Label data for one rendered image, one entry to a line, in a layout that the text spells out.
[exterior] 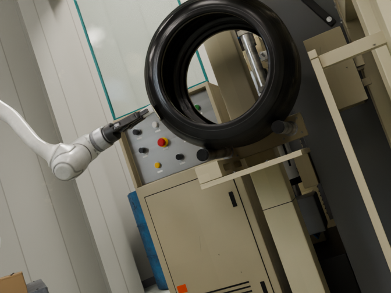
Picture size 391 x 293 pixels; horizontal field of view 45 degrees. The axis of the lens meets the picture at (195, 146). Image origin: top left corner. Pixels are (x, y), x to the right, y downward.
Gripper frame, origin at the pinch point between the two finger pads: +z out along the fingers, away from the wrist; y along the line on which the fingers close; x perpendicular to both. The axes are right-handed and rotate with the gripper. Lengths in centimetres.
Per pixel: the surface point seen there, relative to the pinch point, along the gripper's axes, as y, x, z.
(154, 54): -11.4, -13.6, 15.4
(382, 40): -59, 29, 75
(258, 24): -12, -3, 52
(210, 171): -10.6, 33.0, 13.9
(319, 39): 19, 6, 68
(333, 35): 20, 7, 73
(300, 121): 24, 30, 47
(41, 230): 224, -11, -239
